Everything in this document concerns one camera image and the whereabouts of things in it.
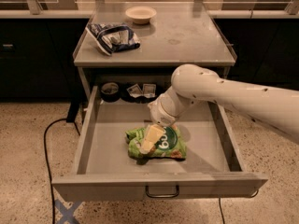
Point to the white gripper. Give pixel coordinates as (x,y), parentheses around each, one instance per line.
(161,112)

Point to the green rice chip bag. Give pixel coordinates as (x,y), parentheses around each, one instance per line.
(171,145)

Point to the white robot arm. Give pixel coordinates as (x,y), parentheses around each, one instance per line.
(271,107)

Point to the open grey top drawer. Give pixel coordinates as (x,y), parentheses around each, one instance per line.
(103,170)

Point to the grey cabinet with counter top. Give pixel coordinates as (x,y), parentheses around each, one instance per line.
(180,32)

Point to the blue white snack bag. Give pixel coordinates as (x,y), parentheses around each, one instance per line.
(113,37)

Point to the black tray with packets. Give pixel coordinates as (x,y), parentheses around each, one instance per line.
(142,99)

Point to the white square packet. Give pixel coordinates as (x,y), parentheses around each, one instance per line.
(149,90)

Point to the white paper packet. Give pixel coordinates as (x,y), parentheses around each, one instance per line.
(135,91)

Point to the black tape roll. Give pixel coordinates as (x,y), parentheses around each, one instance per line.
(110,92)

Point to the white paper bowl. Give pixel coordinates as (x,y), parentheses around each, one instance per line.
(140,15)

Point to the black metal drawer handle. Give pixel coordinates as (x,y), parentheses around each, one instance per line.
(160,192)

